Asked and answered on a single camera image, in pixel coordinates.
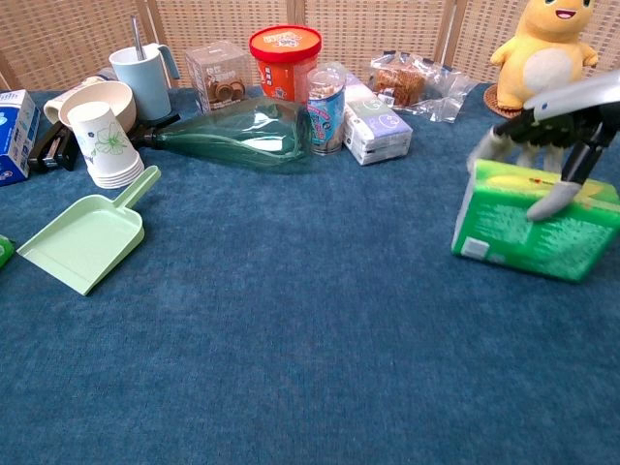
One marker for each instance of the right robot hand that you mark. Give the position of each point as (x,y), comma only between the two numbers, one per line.
(557,109)

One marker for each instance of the green tissue pack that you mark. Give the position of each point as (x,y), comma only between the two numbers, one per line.
(523,237)

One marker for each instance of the purple white pocket tissue pack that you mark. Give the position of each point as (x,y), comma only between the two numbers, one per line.
(375,126)

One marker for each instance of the yellow plush toy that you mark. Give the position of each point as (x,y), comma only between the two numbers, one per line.
(545,58)

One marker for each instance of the round woven coaster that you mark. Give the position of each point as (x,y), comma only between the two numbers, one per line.
(496,104)

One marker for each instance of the clear bag of bread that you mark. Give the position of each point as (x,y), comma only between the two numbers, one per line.
(412,84)

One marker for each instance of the clear snack cup blue label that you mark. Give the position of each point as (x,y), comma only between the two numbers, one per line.
(325,116)

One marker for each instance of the rattan folding screen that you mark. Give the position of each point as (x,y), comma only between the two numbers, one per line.
(310,29)

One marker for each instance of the orange noodle cup red lid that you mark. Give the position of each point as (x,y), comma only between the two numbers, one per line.
(283,65)

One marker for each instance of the green plastic bottle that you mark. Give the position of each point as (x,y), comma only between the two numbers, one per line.
(242,138)

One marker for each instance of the blue tablecloth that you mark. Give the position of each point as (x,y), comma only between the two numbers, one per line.
(310,339)

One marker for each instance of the clear box with brown rolls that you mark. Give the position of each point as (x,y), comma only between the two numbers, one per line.
(220,80)

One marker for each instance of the black coaster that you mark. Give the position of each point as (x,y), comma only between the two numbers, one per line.
(169,118)

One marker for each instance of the light blue mug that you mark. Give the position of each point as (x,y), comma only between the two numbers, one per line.
(145,80)

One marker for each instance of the metal straw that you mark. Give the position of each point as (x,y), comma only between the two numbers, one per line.
(138,36)

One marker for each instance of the flower print paper cup stack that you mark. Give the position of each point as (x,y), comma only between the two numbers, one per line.
(109,145)

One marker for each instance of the beige bowl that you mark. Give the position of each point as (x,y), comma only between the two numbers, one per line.
(104,99)

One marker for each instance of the light green dustpan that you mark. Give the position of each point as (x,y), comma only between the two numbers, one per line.
(89,237)

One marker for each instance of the beige cup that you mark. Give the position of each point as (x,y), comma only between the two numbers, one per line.
(52,107)

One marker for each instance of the black stapler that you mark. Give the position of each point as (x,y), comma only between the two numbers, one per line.
(51,150)

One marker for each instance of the blue white carton box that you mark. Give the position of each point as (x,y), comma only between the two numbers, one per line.
(14,135)

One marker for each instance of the small green packet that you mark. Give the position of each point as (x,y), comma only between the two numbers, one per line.
(4,249)

